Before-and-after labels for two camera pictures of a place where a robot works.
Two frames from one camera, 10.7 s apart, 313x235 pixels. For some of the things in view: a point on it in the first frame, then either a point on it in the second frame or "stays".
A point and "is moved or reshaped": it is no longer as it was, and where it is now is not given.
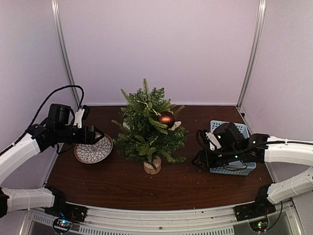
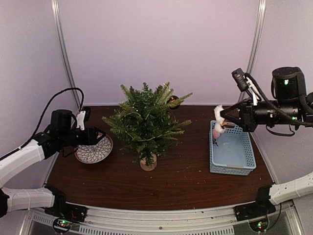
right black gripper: [205, 161] → [245, 119]
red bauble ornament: [167, 118] → [173, 102]
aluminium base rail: [170, 220] stays
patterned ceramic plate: [90, 153] stays
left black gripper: [89, 139] stays
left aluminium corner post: [61, 39] stays
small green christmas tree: [149, 129] is moved or reshaped
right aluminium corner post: [261, 10] stays
